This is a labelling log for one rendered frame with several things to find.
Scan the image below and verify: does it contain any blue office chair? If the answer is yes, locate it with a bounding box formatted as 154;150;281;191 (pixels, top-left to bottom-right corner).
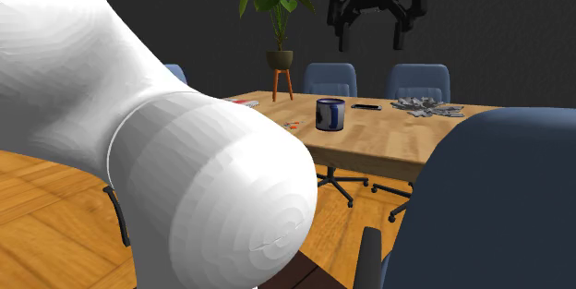
352;106;576;289
303;62;370;209
370;63;451;224
163;63;188;85

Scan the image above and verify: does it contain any black phone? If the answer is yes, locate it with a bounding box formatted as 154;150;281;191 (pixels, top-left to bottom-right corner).
350;102;384;112

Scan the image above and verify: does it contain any grey pile of flat pieces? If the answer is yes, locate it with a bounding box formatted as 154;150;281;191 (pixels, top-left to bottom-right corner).
390;96;466;119

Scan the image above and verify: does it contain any blue mug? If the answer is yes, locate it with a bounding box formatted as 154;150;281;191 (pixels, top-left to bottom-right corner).
315;97;347;133

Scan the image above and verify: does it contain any potted plant on wooden stand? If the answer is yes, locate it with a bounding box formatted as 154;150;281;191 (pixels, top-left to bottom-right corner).
232;0;317;102

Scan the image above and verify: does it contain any wooden table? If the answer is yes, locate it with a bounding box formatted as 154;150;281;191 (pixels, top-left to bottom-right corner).
223;90;501;185

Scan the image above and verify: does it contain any red and white booklet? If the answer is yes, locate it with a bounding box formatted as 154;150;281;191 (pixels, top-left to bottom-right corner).
223;97;261;109

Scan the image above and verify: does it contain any black curved chair armrest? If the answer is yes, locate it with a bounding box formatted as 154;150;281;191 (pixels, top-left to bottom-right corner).
102;185;132;248

